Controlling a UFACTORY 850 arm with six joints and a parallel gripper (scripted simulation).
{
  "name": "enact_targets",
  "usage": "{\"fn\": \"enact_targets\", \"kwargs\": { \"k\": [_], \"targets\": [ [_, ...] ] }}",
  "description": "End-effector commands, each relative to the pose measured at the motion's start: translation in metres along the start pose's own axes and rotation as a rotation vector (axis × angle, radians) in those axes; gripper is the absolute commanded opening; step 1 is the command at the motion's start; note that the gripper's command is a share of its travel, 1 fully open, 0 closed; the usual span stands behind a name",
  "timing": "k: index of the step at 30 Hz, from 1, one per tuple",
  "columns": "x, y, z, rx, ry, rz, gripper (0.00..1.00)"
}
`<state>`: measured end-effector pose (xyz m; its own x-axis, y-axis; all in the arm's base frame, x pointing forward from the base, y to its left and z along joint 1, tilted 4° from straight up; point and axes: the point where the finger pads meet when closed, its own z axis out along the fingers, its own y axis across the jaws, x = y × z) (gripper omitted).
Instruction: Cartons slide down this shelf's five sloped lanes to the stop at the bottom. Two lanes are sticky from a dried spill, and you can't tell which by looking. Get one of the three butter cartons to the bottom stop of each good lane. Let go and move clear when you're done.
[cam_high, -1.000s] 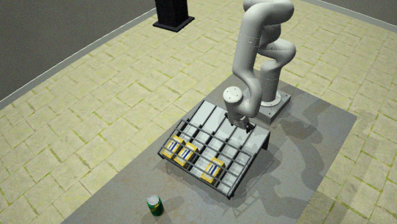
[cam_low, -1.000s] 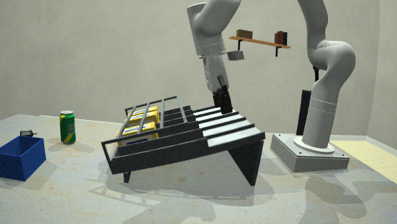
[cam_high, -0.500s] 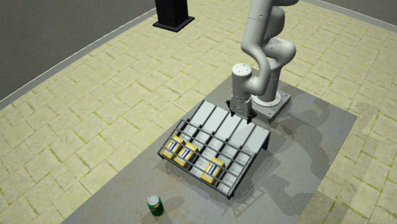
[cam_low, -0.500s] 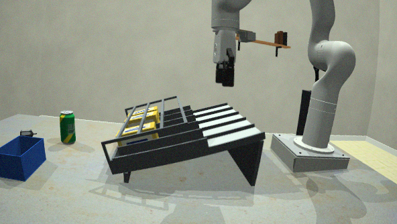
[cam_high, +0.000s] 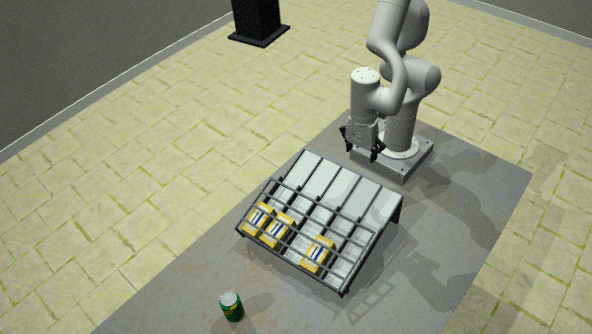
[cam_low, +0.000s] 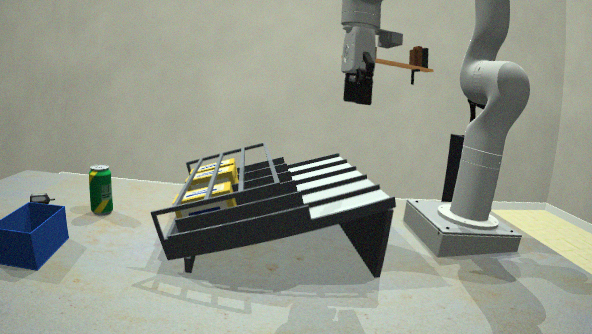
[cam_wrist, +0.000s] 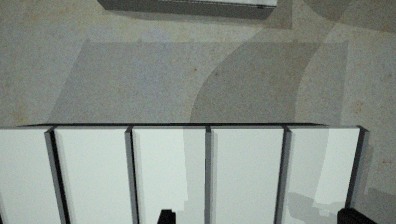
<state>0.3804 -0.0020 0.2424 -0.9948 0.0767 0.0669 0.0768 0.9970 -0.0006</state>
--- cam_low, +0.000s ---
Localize blue open bin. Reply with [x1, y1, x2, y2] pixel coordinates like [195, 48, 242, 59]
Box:
[0, 202, 69, 271]

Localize yellow butter carton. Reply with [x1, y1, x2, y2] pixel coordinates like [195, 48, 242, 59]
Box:
[175, 182, 237, 219]
[187, 165, 239, 192]
[197, 159, 238, 175]

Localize green drink can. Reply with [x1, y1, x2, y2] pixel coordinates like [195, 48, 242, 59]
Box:
[89, 165, 113, 216]

